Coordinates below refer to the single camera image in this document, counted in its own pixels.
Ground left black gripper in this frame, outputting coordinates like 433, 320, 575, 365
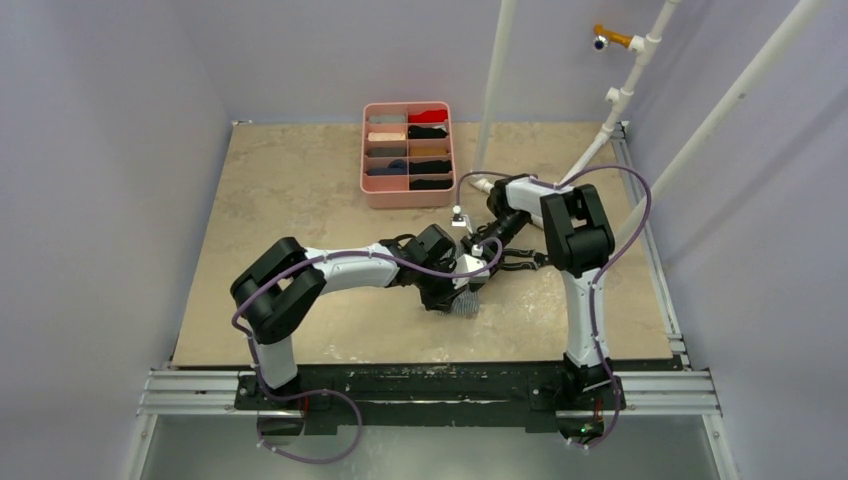
413, 259, 465, 312

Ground grey striped underwear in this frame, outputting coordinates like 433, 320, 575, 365
440, 290, 480, 319

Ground black underwear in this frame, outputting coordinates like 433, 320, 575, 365
409, 179, 454, 191

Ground pink divided organizer tray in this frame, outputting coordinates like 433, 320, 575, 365
359, 101, 458, 209

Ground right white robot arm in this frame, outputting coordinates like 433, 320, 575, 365
460, 174, 615, 407

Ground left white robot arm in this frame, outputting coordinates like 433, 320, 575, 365
230, 224, 463, 409

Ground black rolled garment lower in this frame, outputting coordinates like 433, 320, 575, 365
408, 160, 453, 175

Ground black rolled garment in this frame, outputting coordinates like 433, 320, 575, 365
407, 125, 449, 140
408, 160, 453, 175

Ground navy rolled garment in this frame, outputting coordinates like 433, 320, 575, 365
365, 159, 408, 176

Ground red rolled garment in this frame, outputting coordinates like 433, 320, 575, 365
407, 109, 449, 123

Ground black rolled garment upper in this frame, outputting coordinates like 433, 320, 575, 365
407, 125, 449, 140

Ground dark grey rolled garment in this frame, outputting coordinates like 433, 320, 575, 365
365, 146, 407, 158

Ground beige rolled garment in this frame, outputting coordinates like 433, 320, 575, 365
367, 132, 407, 142

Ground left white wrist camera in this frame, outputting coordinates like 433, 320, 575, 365
453, 244, 490, 290

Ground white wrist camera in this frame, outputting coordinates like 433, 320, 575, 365
453, 244, 490, 290
451, 205, 473, 233

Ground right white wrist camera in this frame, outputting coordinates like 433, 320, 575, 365
451, 205, 473, 233

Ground black handled pliers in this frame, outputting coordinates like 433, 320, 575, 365
500, 248, 550, 271

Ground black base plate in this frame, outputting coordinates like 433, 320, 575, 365
233, 360, 627, 437

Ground orange mounted camera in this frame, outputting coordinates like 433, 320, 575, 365
593, 23, 633, 52

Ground aluminium rail frame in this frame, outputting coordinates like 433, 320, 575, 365
122, 121, 740, 480

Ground white pvc pipe frame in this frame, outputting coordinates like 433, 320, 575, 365
468, 1, 825, 199

